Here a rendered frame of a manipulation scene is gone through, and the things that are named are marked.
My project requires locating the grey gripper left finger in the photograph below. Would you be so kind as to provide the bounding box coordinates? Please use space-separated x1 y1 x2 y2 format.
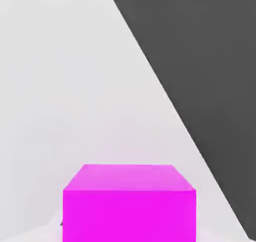
22 215 64 242

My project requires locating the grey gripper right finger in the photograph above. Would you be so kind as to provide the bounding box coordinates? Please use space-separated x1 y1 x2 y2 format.
195 225 239 242

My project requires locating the small magenta cube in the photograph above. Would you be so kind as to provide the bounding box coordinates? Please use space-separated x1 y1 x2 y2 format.
62 163 197 242

